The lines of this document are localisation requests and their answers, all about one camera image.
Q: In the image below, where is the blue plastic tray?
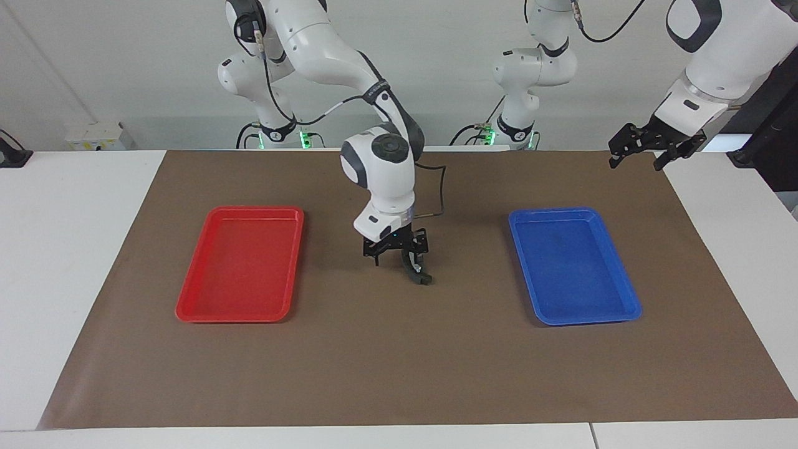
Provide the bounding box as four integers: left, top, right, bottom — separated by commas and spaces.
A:
507, 207, 643, 326

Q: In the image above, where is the tall black stand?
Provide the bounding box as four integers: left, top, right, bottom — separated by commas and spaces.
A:
726, 47, 798, 194

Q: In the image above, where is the brown table mat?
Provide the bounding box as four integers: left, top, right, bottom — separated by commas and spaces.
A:
37, 148, 798, 431

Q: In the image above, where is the red plastic tray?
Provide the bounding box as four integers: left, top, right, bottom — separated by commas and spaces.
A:
175, 206, 305, 324

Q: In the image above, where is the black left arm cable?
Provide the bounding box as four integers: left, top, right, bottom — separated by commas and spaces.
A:
570, 0, 647, 44

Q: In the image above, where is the black base cable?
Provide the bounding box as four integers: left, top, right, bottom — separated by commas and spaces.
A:
235, 122, 262, 150
449, 97, 507, 148

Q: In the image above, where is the white wall box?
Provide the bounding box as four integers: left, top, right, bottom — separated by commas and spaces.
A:
64, 122, 135, 152

